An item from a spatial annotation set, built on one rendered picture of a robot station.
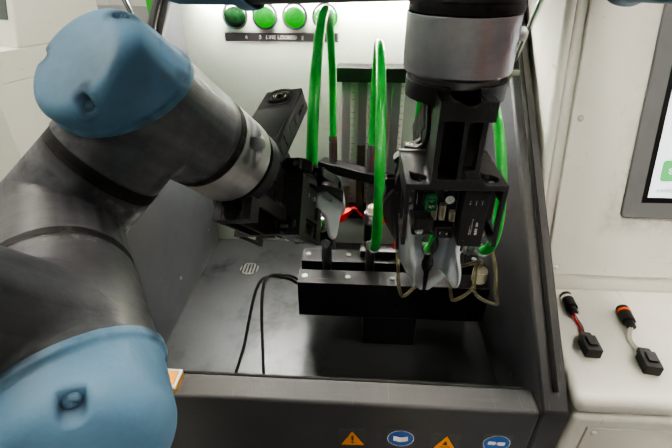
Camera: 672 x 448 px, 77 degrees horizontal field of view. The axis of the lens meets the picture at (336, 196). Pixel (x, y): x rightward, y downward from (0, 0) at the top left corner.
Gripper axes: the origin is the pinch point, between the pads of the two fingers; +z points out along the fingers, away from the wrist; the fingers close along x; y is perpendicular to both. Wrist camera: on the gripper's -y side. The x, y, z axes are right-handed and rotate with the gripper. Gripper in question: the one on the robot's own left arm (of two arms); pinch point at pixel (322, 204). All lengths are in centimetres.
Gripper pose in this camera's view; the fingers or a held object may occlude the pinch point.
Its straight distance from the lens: 54.7
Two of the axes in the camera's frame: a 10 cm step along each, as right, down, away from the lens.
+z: 3.4, 3.0, 8.9
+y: -0.5, 9.5, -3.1
